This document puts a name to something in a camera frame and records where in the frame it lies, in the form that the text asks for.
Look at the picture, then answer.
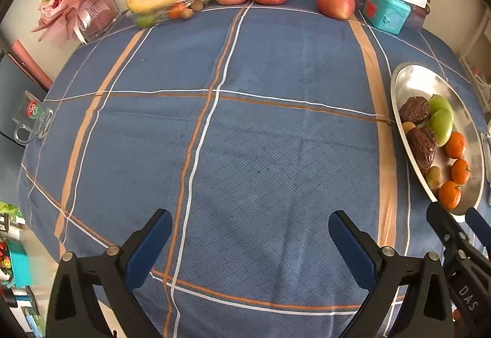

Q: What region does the blue plaid tablecloth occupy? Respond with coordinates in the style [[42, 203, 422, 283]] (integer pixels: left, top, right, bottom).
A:
[[17, 2, 491, 338]]

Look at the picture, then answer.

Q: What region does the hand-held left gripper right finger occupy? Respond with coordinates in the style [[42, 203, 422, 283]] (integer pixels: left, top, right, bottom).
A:
[[328, 209, 455, 338]]

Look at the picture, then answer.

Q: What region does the brown wrinkled fruit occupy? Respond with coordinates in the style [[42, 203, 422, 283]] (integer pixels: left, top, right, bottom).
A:
[[399, 95, 430, 124], [407, 127, 438, 173]]

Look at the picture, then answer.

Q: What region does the orange tangerine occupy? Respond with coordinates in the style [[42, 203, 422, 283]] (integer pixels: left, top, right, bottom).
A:
[[445, 131, 466, 159], [451, 158, 471, 184], [438, 181, 462, 210]]

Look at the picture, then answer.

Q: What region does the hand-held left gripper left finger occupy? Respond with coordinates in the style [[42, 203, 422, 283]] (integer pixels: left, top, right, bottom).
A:
[[45, 208, 173, 338]]

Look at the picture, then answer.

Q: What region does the large red apple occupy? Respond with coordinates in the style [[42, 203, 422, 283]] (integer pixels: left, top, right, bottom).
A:
[[316, 0, 355, 21]]

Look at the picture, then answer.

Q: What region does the silver metal bowl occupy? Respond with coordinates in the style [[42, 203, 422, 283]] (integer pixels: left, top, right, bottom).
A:
[[390, 62, 486, 216]]

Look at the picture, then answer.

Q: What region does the green pear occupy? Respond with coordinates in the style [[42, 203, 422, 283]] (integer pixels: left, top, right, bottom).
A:
[[429, 94, 453, 116], [427, 110, 454, 147]]

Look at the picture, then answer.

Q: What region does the teal storage box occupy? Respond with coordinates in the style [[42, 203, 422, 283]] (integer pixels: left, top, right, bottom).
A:
[[6, 240, 31, 289]]

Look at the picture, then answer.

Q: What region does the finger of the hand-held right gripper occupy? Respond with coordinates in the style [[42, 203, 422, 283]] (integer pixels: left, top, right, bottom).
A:
[[465, 208, 491, 250], [427, 202, 470, 251]]

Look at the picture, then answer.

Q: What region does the clear glass tray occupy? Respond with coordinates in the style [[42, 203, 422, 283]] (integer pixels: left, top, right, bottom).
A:
[[132, 0, 213, 28]]

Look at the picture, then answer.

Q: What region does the clear glass mug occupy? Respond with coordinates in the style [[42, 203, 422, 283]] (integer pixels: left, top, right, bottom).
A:
[[13, 90, 54, 147]]

